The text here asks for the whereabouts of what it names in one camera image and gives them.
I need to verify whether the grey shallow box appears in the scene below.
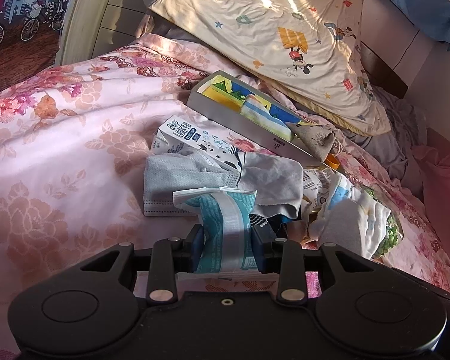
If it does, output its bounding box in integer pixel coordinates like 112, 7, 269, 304
187, 70, 336, 167

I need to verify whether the teal wet wipe packet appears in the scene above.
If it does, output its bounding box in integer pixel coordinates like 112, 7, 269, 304
172, 189, 278, 282

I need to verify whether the blue cloth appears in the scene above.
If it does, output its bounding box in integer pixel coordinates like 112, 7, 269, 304
371, 0, 450, 51

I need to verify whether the cartoon print pillow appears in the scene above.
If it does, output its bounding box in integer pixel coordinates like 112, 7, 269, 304
142, 0, 392, 137

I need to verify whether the white quilted cloth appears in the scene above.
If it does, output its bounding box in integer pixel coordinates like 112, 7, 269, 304
309, 174, 392, 259

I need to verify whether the burlap drawstring pouch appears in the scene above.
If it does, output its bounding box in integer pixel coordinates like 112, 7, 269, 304
292, 122, 346, 162

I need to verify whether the cream wooden bed frame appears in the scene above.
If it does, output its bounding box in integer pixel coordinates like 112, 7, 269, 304
54, 0, 115, 70

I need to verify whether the blue printed curtain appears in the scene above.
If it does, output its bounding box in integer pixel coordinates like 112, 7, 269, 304
0, 0, 85, 100

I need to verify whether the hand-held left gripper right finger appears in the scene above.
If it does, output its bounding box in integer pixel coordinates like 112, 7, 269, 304
250, 227, 376, 305

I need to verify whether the white milk carton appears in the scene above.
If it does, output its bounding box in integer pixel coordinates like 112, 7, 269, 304
150, 117, 244, 175

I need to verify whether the grey face mask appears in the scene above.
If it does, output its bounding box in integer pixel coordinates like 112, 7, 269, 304
142, 154, 241, 217

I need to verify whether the pink floral bedsheet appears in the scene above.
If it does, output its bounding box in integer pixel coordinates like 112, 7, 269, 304
0, 32, 450, 360

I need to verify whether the grey soft cloth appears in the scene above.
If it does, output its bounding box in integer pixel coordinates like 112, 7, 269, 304
236, 152, 304, 220

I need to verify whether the brown wooden headboard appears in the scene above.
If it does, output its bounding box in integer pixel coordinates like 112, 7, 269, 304
360, 43, 409, 100

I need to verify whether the yellow blue striped towel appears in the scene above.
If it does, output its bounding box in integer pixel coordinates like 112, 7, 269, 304
240, 95, 297, 136

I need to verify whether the yellow snack packet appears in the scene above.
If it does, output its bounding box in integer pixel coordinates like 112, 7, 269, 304
302, 169, 346, 218

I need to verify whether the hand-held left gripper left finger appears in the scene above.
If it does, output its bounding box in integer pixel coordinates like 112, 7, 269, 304
79, 225, 205, 305

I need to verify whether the grey crumpled blanket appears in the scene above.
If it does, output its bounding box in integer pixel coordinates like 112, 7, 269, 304
349, 86, 436, 196

